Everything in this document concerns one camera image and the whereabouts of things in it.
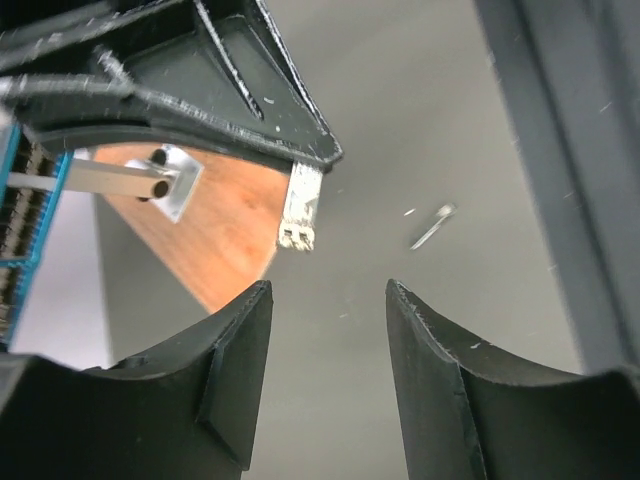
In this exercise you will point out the wooden board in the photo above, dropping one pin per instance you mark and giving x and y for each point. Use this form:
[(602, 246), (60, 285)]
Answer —
[(225, 239)]

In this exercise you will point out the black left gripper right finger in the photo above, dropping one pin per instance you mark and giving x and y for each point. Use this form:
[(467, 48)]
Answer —
[(471, 410)]

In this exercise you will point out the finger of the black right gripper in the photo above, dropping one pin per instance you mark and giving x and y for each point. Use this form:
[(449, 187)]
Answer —
[(210, 75)]

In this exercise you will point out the dark blue network switch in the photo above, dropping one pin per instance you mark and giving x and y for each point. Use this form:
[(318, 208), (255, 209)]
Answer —
[(26, 218)]

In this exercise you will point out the metal post with bracket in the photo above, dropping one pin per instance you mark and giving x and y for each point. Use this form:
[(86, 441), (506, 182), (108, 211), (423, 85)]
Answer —
[(167, 178)]

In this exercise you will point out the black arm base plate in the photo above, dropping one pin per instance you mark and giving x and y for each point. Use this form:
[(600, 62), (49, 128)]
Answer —
[(569, 76)]

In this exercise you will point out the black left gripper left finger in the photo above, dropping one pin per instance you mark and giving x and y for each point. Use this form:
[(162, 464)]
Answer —
[(185, 408)]

